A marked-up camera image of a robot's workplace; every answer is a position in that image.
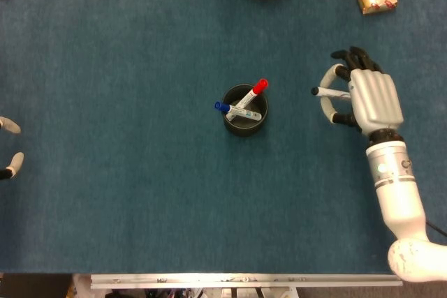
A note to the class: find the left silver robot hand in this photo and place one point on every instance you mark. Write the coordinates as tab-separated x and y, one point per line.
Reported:
10	125

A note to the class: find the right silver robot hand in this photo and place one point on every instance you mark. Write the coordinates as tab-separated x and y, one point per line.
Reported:
375	99

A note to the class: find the black cap whiteboard marker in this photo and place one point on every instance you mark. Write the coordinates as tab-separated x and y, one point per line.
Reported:
331	93

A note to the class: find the red cap whiteboard marker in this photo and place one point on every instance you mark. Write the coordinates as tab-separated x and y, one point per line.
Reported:
260	86

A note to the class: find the blue cap whiteboard marker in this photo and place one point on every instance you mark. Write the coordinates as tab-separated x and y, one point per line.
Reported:
221	106

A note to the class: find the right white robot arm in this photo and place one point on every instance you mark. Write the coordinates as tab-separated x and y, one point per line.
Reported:
398	200

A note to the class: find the black round pen cup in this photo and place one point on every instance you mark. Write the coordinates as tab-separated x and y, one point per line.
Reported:
244	130

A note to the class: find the blue felt table mat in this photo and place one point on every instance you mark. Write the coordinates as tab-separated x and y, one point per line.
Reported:
174	207

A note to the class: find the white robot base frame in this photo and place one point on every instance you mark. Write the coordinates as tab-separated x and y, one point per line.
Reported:
84	287

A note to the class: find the aluminium profile rail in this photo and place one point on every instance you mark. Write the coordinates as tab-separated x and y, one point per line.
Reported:
244	281

